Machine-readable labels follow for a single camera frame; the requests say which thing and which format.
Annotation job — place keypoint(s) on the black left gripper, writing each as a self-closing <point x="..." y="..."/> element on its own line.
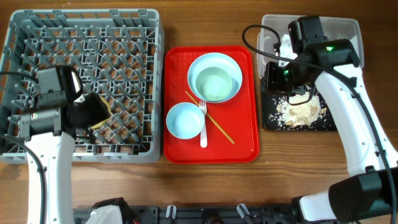
<point x="102" y="113"/>

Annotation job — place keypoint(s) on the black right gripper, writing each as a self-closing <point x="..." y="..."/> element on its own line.
<point x="272" y="84"/>

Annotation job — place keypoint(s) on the white napkin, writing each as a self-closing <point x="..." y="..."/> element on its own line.
<point x="285" y="49"/>

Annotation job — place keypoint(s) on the rice food scraps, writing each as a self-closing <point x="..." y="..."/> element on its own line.
<point x="292" y="113"/>

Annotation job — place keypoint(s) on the green bowl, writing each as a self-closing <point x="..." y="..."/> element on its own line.
<point x="213" y="84"/>

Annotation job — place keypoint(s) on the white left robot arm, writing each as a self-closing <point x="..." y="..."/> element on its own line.
<point x="48" y="131"/>

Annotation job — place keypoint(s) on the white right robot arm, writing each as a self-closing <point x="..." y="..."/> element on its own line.
<point x="332" y="67"/>

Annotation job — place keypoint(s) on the grey dishwasher rack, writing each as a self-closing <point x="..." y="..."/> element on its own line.
<point x="118" y="54"/>

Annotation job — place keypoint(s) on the black plastic tray bin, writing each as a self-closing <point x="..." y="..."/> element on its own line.
<point x="323" y="124"/>

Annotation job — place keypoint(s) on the light blue plate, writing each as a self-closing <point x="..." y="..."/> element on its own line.
<point x="216" y="60"/>

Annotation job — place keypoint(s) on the wooden chopstick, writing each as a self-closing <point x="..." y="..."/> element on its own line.
<point x="211" y="119"/>

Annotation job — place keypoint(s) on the white plastic fork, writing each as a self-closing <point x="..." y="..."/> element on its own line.
<point x="203" y="134"/>

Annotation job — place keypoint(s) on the light blue saucer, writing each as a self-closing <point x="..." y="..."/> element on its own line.
<point x="185" y="120"/>

